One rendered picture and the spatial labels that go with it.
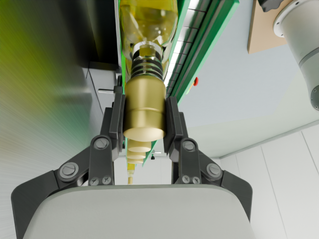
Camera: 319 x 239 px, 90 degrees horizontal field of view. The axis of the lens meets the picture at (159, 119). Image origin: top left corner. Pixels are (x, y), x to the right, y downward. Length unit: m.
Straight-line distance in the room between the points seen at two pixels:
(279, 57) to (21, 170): 0.82
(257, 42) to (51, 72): 0.60
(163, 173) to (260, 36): 5.82
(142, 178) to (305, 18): 5.86
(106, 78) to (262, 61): 0.61
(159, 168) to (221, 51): 5.73
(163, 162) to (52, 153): 6.03
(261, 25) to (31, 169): 0.63
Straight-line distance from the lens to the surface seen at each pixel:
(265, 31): 0.65
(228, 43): 0.66
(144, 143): 0.23
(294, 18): 0.60
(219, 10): 0.36
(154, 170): 6.16
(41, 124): 0.24
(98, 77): 0.57
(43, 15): 0.26
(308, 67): 0.53
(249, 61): 0.77
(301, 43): 0.56
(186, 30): 0.43
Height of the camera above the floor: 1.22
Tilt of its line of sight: 24 degrees down
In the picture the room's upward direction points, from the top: 179 degrees clockwise
